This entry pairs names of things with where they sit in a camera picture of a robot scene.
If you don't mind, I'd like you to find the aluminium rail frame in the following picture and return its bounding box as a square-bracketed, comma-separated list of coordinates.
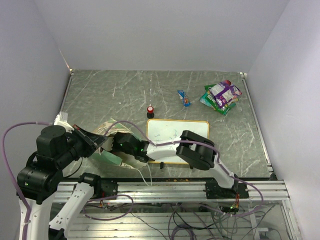
[68, 178, 302, 240]

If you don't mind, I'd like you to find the green printed paper bag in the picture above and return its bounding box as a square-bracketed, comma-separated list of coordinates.
[89, 117, 153, 187]

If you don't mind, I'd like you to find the purple snack packet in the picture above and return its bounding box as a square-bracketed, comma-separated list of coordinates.
[208, 79, 243, 109]

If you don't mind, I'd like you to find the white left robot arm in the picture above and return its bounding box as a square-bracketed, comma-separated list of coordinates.
[16, 122, 108, 240]

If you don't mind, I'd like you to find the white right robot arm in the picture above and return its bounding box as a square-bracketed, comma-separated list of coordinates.
[111, 130, 239, 198]

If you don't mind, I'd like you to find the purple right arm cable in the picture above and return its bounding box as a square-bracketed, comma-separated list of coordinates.
[99, 120, 265, 221]

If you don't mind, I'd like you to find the green box snack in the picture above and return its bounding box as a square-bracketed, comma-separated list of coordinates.
[204, 84, 238, 108]

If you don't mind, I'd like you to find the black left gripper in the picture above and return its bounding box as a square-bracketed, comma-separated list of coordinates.
[56, 123, 109, 167]

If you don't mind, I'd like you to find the blue small snack packet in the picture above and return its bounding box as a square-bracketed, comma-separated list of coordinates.
[177, 90, 191, 107]

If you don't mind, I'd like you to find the teal snack packet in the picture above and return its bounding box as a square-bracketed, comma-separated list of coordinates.
[199, 92, 232, 116]

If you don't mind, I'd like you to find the yellow-framed small whiteboard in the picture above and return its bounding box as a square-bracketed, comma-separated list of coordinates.
[146, 118, 210, 170]

